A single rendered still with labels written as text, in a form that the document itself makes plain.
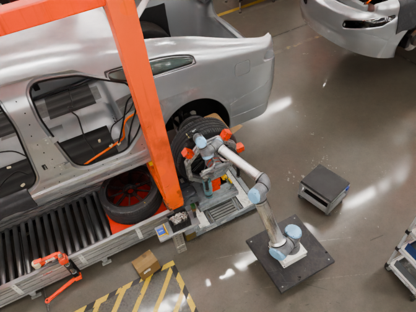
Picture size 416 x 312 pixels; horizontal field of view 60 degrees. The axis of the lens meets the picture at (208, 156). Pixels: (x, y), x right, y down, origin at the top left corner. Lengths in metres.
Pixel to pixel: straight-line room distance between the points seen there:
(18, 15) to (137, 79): 0.79
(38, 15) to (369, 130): 4.22
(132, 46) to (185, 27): 2.84
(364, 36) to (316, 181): 1.98
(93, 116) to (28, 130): 1.15
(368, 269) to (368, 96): 2.74
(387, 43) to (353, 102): 1.00
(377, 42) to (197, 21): 2.32
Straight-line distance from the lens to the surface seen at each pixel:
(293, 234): 3.31
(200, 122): 3.47
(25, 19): 2.26
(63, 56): 3.23
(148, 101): 2.65
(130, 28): 2.35
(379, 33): 5.01
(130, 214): 3.79
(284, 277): 3.51
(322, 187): 4.03
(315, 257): 3.63
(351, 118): 5.38
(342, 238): 4.13
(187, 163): 3.39
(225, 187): 4.11
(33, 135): 3.32
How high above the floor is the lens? 3.51
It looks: 48 degrees down
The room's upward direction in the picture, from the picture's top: 8 degrees counter-clockwise
